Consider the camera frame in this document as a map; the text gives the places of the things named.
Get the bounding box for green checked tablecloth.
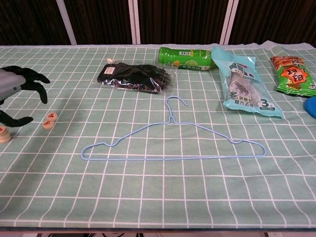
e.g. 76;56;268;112
0;40;316;229

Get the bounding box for black gloves in clear bag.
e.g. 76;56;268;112
96;58;177;95

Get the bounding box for light blue cleaning cloth package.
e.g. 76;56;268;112
211;45;284;119

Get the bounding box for green roll pack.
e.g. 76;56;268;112
158;46;215;72

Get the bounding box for light blue wire hanger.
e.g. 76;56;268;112
81;95;267;161

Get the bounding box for blue round disc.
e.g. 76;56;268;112
303;96;316;116

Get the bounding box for green and orange snack bag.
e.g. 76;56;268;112
270;55;316;97

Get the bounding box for white partition post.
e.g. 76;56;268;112
127;0;142;45
219;0;239;45
55;0;78;45

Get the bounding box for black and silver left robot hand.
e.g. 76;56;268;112
0;65;51;127

